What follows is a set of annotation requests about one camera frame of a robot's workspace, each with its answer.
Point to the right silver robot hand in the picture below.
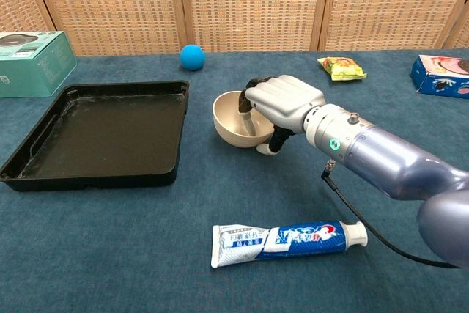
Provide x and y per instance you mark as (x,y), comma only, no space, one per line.
(286,100)

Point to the beige bowl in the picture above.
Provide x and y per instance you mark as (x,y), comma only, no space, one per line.
(229,122)

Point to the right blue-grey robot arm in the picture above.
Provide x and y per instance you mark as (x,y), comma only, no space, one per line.
(384,155)

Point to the black plastic tray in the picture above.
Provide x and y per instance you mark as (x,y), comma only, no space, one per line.
(106,133)

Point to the green yellow snack packet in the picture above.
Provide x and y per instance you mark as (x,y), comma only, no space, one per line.
(342,68)

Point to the woven wooden folding screen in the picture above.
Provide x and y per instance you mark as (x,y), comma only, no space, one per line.
(249,5)

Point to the blue ball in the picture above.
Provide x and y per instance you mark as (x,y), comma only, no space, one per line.
(192,57)

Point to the blue white toothpaste tube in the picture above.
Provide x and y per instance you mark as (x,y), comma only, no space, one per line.
(293,241)

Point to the blue cookie box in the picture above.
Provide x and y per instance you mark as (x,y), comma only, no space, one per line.
(439,82)

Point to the blue table cloth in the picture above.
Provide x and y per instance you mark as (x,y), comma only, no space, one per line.
(146,236)

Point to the teal product box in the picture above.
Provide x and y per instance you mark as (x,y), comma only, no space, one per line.
(33,71)

